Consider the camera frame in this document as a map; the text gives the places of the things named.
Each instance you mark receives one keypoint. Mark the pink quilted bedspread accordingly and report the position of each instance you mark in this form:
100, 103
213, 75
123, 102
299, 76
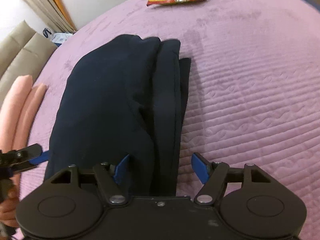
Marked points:
253, 87

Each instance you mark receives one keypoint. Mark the white blue bedside bag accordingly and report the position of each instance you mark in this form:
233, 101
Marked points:
56, 38

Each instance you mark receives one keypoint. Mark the person's left hand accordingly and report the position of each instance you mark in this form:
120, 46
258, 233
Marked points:
8, 206

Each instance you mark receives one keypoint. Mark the beige orange left curtain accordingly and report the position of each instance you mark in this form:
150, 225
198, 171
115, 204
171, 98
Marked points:
53, 13

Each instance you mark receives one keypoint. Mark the black hoodie with white stripes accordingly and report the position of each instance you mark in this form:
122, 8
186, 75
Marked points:
125, 100

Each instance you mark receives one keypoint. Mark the pink folded pillow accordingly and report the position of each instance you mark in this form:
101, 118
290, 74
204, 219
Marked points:
18, 112

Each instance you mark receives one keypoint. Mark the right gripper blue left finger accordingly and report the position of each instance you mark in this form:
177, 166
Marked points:
109, 178

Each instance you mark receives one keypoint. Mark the beige padded headboard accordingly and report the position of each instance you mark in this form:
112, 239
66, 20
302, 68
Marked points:
23, 52

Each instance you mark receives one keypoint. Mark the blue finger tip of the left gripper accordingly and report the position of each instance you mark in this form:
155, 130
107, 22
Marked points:
43, 157

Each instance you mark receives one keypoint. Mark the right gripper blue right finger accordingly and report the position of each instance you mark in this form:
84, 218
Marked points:
213, 177

